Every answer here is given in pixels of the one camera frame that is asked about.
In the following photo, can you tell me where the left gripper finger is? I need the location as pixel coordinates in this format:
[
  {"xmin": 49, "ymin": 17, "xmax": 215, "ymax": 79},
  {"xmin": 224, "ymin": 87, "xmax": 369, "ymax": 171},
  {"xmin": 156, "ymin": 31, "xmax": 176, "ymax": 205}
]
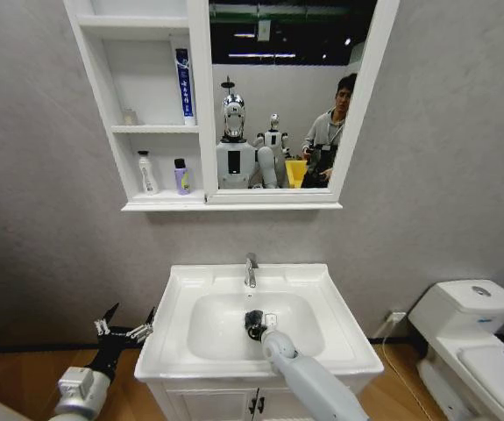
[
  {"xmin": 127, "ymin": 306, "xmax": 157, "ymax": 342},
  {"xmin": 93, "ymin": 302, "xmax": 121, "ymax": 337}
]

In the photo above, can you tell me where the white ceramic washbasin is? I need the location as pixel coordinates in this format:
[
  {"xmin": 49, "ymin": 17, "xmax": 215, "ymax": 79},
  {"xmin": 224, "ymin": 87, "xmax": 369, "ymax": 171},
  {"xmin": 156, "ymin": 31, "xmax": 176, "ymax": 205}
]
[{"xmin": 134, "ymin": 262, "xmax": 386, "ymax": 382}]

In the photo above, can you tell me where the white vanity cabinet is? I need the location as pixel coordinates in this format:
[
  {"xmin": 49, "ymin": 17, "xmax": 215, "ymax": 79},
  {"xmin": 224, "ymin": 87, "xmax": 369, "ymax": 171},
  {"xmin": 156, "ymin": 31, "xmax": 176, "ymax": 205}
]
[{"xmin": 145, "ymin": 375, "xmax": 366, "ymax": 421}]

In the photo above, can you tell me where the cabinet mirror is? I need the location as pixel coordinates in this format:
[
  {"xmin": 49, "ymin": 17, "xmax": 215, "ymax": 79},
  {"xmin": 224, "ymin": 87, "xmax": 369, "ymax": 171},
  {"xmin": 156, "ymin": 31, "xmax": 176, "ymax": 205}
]
[{"xmin": 209, "ymin": 0, "xmax": 380, "ymax": 191}]

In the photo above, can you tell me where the chrome faucet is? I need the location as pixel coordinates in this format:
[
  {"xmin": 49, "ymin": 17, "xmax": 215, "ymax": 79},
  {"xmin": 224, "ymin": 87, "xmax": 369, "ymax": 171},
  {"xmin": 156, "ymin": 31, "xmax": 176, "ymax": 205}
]
[{"xmin": 244, "ymin": 252, "xmax": 260, "ymax": 289}]

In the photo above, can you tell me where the yellow bin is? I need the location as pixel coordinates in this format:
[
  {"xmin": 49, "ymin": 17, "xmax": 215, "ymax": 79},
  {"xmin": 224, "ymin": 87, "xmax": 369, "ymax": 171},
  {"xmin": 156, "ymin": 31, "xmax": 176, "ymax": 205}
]
[{"xmin": 284, "ymin": 159, "xmax": 309, "ymax": 189}]

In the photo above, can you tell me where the white bottle black cap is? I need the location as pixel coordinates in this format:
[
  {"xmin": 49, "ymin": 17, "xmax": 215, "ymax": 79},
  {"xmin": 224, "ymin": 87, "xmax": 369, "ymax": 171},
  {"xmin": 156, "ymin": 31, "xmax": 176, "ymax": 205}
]
[{"xmin": 136, "ymin": 150, "xmax": 160, "ymax": 196}]

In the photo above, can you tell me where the purple bottle black cap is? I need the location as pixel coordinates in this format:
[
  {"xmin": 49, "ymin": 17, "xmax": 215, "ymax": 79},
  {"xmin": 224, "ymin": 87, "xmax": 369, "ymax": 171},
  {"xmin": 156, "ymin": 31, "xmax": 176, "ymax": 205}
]
[{"xmin": 173, "ymin": 157, "xmax": 194, "ymax": 196}]

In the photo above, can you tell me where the white toilet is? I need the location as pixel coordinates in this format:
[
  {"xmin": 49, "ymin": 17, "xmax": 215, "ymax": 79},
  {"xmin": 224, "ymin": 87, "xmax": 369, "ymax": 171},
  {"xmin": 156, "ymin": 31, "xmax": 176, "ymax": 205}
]
[{"xmin": 408, "ymin": 279, "xmax": 504, "ymax": 421}]

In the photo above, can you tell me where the blue white toothpaste tube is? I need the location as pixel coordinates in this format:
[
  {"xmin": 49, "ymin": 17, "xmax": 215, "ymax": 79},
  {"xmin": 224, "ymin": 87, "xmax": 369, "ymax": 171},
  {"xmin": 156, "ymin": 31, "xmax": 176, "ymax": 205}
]
[{"xmin": 174, "ymin": 46, "xmax": 197, "ymax": 128}]

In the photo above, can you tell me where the white power cable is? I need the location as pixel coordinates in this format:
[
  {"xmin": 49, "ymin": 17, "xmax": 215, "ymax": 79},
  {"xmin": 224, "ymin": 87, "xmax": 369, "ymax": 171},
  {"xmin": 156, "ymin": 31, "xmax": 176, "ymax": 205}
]
[{"xmin": 380, "ymin": 318, "xmax": 435, "ymax": 421}]

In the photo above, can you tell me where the white wall cabinet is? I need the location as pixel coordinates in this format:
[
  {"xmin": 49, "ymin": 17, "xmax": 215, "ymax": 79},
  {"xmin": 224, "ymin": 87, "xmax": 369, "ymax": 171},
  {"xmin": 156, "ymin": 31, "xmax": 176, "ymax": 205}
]
[{"xmin": 62, "ymin": 0, "xmax": 401, "ymax": 213}]

